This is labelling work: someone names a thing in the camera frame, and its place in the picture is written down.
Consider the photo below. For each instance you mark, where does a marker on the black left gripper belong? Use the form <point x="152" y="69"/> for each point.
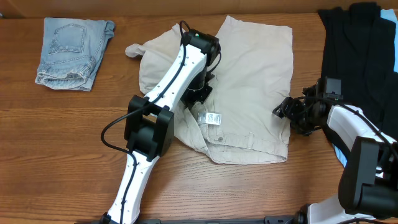
<point x="197" y="94"/>

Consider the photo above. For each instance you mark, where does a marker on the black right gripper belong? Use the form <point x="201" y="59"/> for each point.
<point x="286" y="108"/>

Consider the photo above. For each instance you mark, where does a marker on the beige khaki shorts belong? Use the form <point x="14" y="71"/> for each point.
<point x="235" y="125"/>

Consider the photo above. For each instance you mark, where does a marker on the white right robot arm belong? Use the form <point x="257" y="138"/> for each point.
<point x="367" y="191"/>

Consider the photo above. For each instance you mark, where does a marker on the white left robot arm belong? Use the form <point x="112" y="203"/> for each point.
<point x="149" y="129"/>

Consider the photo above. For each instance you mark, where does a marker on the black garment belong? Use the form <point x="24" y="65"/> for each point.
<point x="359" y="50"/>

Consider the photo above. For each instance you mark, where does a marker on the folded light blue denim shorts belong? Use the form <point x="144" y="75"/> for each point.
<point x="72" y="52"/>

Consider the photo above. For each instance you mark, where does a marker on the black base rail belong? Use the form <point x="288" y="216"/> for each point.
<point x="267" y="220"/>

